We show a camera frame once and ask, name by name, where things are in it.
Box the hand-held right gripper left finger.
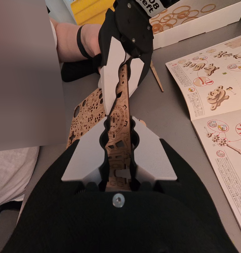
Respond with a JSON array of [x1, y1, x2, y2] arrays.
[[61, 116, 111, 191]]

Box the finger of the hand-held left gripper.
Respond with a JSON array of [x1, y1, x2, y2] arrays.
[[123, 53, 147, 98], [98, 36, 127, 116]]

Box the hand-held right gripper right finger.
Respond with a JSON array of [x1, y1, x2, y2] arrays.
[[130, 116, 178, 190]]

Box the laser-cut wooden parts sheet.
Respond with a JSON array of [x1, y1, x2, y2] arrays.
[[66, 63, 133, 192]]

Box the person's left forearm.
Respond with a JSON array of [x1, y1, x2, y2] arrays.
[[50, 17, 73, 64]]

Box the person's left hand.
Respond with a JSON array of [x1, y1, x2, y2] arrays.
[[69, 19, 102, 60]]

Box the thin wooden stick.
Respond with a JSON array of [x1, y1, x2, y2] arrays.
[[150, 61, 164, 92]]

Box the yellow stacked plastic bins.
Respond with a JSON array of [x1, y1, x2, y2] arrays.
[[71, 0, 114, 25]]

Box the pile of rubber bands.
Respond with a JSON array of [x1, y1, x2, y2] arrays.
[[151, 4, 217, 33]]

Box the white cardboard box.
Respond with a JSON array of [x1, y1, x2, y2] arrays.
[[150, 0, 241, 50]]

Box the person in white shirt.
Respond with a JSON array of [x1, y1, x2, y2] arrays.
[[0, 146, 40, 208]]

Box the illustrated instruction booklet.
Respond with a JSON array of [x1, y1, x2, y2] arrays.
[[166, 35, 241, 246]]

